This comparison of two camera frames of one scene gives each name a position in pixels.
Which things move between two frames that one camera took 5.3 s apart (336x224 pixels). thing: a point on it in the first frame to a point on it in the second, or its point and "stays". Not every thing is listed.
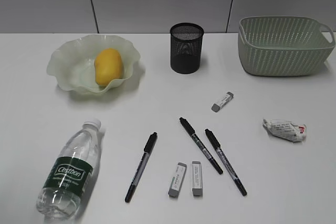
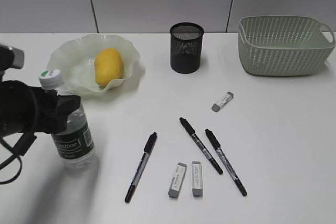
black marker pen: [148, 147] stays
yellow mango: [108, 66] stays
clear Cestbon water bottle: [70, 174] to [75, 146]
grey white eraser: [179, 173] stays
